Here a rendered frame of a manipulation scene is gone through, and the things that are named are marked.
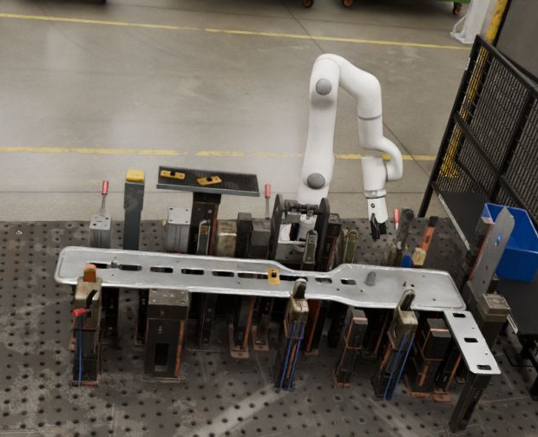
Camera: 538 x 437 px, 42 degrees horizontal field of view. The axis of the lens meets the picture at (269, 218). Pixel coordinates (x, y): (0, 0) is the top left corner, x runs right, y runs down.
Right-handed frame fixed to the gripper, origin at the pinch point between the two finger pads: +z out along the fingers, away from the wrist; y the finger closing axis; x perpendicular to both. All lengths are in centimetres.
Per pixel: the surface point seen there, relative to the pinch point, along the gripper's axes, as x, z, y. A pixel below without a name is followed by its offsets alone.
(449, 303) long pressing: -32.2, 18.8, -30.5
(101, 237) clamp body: 70, -19, -81
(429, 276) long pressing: -23.7, 11.9, -19.8
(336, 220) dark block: 5.1, -12.2, -31.4
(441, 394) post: -27, 51, -33
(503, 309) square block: -50, 21, -30
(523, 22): -34, -89, 238
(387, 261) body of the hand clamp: -9.2, 5.6, -22.0
